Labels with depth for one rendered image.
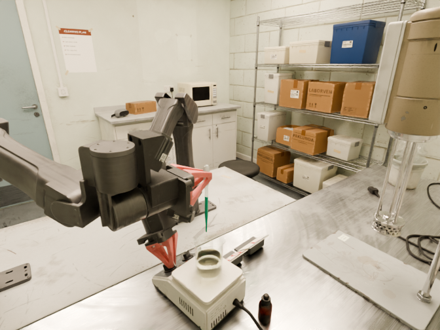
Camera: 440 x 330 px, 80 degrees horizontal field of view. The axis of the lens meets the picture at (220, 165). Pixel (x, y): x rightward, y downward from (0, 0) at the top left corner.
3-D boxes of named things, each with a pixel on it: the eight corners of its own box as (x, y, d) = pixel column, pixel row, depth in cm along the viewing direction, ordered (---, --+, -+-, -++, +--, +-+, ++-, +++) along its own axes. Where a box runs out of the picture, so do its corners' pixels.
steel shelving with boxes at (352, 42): (249, 178, 350) (256, 16, 282) (270, 171, 373) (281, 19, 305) (355, 228, 243) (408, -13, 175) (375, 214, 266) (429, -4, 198)
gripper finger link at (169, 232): (188, 258, 67) (175, 223, 67) (177, 272, 60) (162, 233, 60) (165, 264, 68) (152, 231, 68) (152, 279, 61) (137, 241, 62)
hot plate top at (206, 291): (169, 275, 59) (169, 272, 59) (207, 250, 67) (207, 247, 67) (206, 307, 51) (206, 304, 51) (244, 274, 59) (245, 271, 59)
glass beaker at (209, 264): (195, 284, 56) (193, 251, 53) (194, 263, 62) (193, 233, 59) (227, 281, 57) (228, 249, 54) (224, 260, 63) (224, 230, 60)
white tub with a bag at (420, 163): (388, 175, 132) (399, 133, 124) (423, 183, 123) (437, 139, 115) (380, 184, 122) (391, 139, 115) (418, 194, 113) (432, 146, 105)
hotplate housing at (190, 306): (151, 285, 66) (148, 260, 63) (190, 259, 75) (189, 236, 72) (214, 346, 52) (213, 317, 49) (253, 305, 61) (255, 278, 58)
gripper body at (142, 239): (179, 225, 69) (169, 199, 69) (162, 239, 59) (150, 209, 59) (159, 232, 71) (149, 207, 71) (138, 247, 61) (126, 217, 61)
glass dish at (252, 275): (260, 274, 70) (260, 267, 69) (258, 290, 65) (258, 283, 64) (239, 270, 71) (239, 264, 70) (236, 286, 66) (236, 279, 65)
